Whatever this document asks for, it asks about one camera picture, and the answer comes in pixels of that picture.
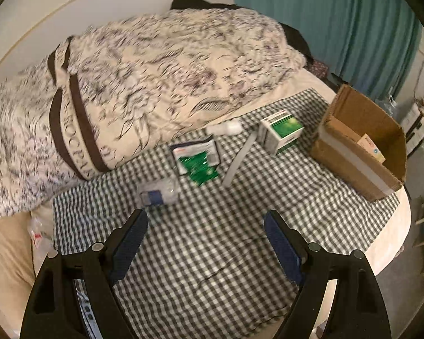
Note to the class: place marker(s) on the clear plastic wrapper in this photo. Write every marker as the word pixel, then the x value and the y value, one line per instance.
pixel 40 229

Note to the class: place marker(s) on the grey checkered cloth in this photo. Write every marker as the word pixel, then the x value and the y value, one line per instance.
pixel 205 268

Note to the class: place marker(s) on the large clear water jug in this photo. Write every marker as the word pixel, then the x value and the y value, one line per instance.
pixel 389 106

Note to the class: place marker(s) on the green foil packet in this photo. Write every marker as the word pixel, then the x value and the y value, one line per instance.
pixel 198 169

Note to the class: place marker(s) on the white drawer cabinet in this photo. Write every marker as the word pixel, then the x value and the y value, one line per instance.
pixel 413 127

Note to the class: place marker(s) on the floral cream duvet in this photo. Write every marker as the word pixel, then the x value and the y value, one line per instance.
pixel 104 96

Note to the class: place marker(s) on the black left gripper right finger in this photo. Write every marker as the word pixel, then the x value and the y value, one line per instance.
pixel 358 309

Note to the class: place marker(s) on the beige small box in carton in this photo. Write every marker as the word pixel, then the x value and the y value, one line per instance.
pixel 368 145

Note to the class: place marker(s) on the crushed clear plastic bottle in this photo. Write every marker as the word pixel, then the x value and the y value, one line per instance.
pixel 159 192

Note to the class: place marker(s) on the green white carton box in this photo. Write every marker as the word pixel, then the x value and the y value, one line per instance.
pixel 279 131

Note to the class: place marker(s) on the brown cardboard box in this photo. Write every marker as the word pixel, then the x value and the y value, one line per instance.
pixel 347 119

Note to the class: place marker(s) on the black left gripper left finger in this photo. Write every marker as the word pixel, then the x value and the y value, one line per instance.
pixel 53 309

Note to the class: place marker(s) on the teal curtain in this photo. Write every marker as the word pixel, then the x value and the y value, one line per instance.
pixel 370 44

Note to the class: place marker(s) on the white plastic strip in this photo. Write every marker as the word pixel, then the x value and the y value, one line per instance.
pixel 238 159

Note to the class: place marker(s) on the black white snack bag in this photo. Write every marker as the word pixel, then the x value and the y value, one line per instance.
pixel 192 148

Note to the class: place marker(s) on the small white bottle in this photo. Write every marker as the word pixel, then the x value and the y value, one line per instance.
pixel 227 128

